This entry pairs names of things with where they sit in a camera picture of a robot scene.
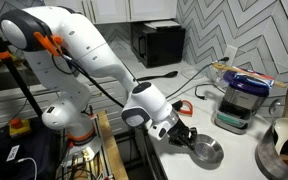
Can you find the black blender cord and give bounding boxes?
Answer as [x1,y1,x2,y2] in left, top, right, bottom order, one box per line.
[194,83,226,101]

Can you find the silver metal bowl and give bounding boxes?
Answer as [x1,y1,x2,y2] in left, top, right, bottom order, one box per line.
[192,133,225,165]

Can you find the black serving spoon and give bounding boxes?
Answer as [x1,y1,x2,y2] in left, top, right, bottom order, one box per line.
[136,70,179,82]

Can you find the silver metal spoon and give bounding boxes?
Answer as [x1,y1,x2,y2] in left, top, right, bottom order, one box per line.
[268,98,283,126]

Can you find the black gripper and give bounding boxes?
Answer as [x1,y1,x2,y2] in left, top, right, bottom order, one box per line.
[166,116,199,150]

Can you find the black microwave oven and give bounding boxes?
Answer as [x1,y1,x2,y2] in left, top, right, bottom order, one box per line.
[130,20,187,69]

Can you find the white plastic ladle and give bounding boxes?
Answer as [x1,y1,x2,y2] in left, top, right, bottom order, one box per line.
[273,117,288,156]

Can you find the white wall cabinets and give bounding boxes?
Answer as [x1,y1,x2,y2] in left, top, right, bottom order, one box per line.
[43,0,178,25]

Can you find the long wooden spoon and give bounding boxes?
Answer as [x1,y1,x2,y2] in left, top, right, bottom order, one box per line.
[211,61,288,90]

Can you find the wooden plank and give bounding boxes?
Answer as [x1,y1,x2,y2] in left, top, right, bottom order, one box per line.
[97,110,130,180]

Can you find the purple blender container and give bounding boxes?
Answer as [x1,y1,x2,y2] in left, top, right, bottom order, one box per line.
[222,69,272,98]

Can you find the orange pole clamp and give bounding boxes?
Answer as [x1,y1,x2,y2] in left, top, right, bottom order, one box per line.
[0,49,18,66]

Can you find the clear round lid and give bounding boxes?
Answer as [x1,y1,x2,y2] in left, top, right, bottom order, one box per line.
[180,65,203,81]

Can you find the white thin cable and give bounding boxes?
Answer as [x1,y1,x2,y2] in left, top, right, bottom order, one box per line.
[17,157,39,180]

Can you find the white wrist camera block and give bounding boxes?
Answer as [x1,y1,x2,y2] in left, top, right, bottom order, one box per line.
[146,114,181,141]

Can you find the black slanted pole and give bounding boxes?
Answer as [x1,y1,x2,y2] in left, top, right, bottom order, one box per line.
[0,14,45,118]

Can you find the white wall outlet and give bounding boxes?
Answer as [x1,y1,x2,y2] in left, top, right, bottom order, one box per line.
[223,44,238,66]

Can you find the red heart cookie cutter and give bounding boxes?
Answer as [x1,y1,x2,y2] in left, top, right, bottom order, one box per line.
[177,99,194,118]

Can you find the grey drawer cabinet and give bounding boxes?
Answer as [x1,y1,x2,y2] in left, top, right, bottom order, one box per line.
[0,75,142,138]

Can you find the yellow emergency stop box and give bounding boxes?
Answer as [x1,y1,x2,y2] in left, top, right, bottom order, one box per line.
[8,117,32,138]

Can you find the metal utensil pot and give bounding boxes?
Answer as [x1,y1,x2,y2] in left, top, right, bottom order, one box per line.
[254,117,288,180]

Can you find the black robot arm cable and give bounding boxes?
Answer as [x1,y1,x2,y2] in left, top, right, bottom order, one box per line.
[51,53,125,109]

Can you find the orange cable clip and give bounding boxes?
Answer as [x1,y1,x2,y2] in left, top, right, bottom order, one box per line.
[33,31,65,57]

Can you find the black plugged power cable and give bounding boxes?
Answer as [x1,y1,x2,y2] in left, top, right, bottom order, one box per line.
[163,56,230,101]

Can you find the black controller case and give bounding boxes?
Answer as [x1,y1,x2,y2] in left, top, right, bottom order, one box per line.
[0,115,59,180]

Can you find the plastic base bracket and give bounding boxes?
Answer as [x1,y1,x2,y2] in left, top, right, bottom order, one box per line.
[71,146,97,168]

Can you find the white red blue packet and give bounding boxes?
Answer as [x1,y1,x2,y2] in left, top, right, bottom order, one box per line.
[233,66,277,88]

